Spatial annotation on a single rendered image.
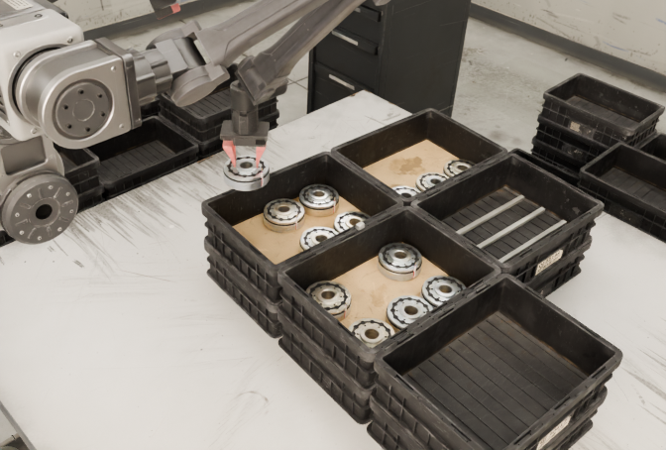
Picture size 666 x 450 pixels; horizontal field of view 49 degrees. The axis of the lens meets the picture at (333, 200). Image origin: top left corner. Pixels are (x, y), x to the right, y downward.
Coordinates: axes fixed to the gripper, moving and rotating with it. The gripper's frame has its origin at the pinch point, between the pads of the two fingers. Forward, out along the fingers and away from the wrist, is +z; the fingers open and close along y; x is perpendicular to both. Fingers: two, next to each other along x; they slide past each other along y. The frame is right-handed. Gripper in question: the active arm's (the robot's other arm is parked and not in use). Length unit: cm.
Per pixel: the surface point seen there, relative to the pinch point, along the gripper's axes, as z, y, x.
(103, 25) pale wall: 91, 117, -288
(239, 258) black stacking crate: 18.8, 1.0, 11.0
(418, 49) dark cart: 43, -60, -164
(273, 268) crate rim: 12.4, -7.4, 21.3
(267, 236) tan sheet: 22.1, -4.5, -1.5
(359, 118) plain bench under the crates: 34, -31, -84
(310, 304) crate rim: 12.8, -15.6, 31.6
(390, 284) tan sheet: 22.5, -33.9, 14.3
